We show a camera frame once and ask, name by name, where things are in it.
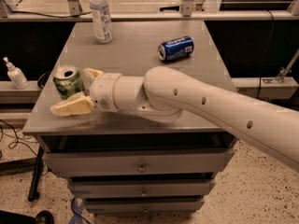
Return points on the blue Pepsi can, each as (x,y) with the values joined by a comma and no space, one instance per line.
(175,49)

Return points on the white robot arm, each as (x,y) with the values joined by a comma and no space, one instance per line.
(164,93)

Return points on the white pump dispenser bottle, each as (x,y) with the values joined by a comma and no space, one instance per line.
(16,75)

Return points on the clear plastic water bottle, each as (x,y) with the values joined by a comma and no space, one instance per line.
(102,24)

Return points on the green soda can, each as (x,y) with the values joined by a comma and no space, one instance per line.
(68,81)

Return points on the metal frame rail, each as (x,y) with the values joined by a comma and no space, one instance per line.
(235,15)

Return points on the bottom grey drawer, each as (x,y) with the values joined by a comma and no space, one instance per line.
(138,206)

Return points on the grey drawer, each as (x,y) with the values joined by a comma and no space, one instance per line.
(155,162)
(141,188)
(138,206)

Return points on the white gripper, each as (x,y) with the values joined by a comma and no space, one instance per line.
(102,91)

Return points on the top grey drawer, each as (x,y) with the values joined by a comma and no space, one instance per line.
(155,162)

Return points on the grey drawer cabinet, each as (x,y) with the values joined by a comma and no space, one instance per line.
(132,52)

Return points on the black stand leg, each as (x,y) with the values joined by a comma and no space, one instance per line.
(33,193)

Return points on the middle grey drawer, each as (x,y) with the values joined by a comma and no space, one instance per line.
(141,188)

